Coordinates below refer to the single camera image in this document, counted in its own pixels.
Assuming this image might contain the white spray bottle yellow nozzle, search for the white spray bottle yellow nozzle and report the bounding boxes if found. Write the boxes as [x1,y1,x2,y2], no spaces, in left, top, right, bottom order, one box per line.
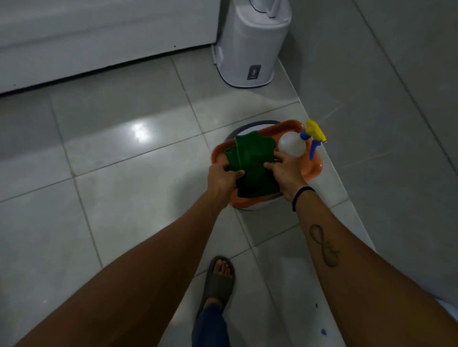
[278,120,328,161]

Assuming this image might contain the person's left forearm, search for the person's left forearm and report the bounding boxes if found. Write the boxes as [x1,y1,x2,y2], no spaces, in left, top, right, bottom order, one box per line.
[14,189,230,347]

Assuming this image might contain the green cloth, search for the green cloth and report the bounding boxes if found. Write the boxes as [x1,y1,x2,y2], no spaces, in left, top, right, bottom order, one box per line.
[224,131,282,199]

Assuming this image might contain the orange plastic tray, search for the orange plastic tray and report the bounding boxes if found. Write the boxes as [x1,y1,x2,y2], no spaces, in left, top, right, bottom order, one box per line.
[211,120,323,209]

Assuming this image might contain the grey slipper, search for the grey slipper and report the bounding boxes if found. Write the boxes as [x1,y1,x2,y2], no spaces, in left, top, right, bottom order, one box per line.
[195,255,236,321]

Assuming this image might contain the person's foot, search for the person's foot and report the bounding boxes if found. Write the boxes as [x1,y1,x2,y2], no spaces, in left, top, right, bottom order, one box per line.
[204,260,232,311]

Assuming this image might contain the white cabinet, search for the white cabinet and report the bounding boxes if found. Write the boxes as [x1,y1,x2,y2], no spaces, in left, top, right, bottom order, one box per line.
[0,0,222,96]

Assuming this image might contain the person's left hand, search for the person's left hand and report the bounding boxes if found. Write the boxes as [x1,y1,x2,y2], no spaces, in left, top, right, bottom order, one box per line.
[207,163,246,210]

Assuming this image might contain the blue trouser leg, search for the blue trouser leg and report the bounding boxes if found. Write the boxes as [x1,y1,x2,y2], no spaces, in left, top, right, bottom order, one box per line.
[191,303,232,347]

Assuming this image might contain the white pedal trash bin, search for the white pedal trash bin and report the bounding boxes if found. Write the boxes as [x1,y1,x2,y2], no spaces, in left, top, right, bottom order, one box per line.
[211,0,292,88]

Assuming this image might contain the black wristband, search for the black wristband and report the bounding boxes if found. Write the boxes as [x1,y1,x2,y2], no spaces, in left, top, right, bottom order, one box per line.
[291,186,317,212]

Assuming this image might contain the person's right forearm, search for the person's right forearm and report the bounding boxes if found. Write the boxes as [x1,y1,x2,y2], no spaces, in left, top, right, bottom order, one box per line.
[293,190,458,347]

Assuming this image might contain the person's right hand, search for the person's right hand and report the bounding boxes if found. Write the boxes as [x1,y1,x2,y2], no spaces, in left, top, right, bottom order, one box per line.
[264,151,310,203]

